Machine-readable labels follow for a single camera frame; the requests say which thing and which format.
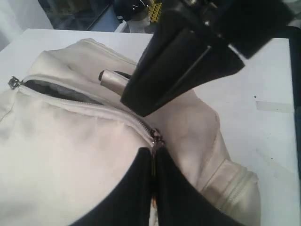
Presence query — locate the cream canvas duffel bag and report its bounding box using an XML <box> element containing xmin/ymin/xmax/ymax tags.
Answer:
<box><xmin>0</xmin><ymin>38</ymin><xmax>261</xmax><ymax>226</ymax></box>

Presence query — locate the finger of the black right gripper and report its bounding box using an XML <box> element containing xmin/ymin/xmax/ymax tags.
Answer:
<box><xmin>119</xmin><ymin>28</ymin><xmax>212</xmax><ymax>117</ymax></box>

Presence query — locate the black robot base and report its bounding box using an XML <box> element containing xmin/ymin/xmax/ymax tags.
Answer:
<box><xmin>113</xmin><ymin>0</ymin><xmax>152</xmax><ymax>21</ymax></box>

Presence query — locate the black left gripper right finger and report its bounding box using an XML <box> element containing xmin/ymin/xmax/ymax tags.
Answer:
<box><xmin>155</xmin><ymin>147</ymin><xmax>301</xmax><ymax>226</ymax></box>

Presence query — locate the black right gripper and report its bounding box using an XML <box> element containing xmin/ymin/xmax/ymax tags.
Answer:
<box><xmin>137</xmin><ymin>0</ymin><xmax>296</xmax><ymax>78</ymax></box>

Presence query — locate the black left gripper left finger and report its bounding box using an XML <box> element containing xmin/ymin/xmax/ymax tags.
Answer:
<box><xmin>0</xmin><ymin>147</ymin><xmax>156</xmax><ymax>226</ymax></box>

